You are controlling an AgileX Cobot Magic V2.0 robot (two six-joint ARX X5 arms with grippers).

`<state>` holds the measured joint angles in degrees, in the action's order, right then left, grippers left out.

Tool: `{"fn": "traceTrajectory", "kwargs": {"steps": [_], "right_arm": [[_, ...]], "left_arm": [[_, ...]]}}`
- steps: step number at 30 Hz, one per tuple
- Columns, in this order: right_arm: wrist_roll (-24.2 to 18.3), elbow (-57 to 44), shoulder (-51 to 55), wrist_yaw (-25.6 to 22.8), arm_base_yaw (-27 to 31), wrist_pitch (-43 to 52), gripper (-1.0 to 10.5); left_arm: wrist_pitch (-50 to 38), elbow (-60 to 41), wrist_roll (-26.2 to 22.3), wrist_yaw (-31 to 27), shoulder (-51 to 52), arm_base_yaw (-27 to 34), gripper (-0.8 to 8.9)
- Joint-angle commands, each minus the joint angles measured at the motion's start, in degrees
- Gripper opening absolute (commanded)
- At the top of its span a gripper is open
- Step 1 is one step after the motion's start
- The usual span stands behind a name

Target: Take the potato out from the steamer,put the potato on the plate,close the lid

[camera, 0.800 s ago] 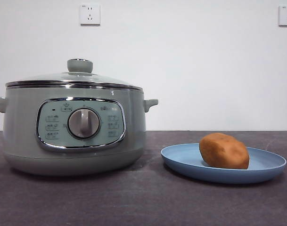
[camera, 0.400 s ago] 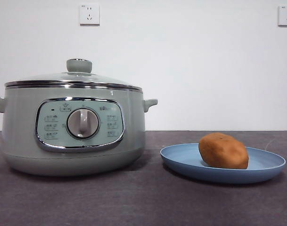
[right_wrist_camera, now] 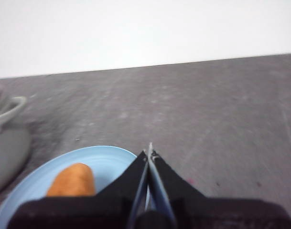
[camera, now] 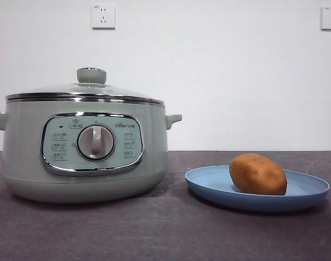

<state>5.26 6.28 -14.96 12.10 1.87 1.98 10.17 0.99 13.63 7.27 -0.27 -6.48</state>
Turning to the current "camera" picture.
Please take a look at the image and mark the glass lid with green knob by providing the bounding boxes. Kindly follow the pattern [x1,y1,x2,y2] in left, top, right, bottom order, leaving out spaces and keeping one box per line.
[5,67,165,106]

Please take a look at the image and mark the brown potato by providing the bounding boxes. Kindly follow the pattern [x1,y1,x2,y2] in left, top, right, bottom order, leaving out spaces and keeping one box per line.
[229,153,288,196]

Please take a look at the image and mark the blue round plate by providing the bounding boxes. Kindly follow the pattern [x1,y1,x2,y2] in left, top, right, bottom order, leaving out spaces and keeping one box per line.
[184,164,331,213]

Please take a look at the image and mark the pale green electric steamer pot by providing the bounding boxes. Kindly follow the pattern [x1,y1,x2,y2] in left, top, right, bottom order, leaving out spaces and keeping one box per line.
[0,100,183,204]

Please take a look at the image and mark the white wall socket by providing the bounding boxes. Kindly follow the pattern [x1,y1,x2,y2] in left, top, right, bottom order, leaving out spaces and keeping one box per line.
[320,6,331,31]
[91,4,116,30]

